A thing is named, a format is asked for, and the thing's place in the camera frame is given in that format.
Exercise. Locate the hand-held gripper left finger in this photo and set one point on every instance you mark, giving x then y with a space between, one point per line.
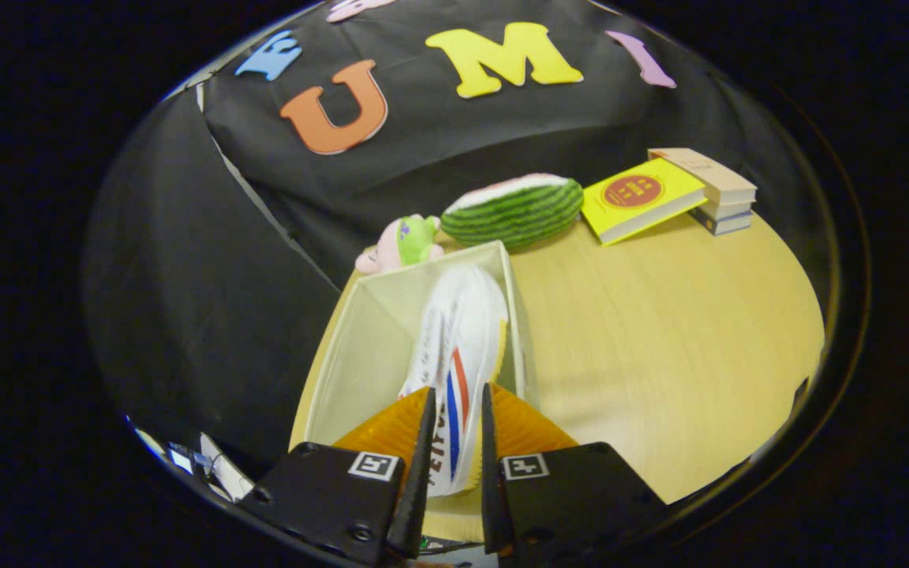
417 505

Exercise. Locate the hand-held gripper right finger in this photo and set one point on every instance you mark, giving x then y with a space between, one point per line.
492 505

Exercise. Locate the beige fabric storage box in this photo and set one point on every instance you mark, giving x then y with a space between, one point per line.
368 355

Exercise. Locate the white shoe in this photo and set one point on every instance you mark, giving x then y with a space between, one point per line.
462 315

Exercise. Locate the white paper sheet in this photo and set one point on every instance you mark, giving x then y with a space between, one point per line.
226 469

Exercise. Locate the blue printed packet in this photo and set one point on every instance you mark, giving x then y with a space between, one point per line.
185 457

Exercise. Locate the pink and green plush toy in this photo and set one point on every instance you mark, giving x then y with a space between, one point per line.
399 246

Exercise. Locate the watermelon slice plush toy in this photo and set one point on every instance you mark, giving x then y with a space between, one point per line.
514 211

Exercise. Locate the black backdrop cloth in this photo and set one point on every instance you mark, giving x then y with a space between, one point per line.
186 276

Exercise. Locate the yellow book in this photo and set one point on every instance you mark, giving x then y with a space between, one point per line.
640 197

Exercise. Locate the blue grey book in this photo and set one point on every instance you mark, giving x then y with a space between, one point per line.
727 223

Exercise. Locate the white book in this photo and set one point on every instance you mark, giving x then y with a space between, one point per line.
731 208

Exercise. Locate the tan book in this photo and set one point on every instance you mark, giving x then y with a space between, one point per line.
711 173

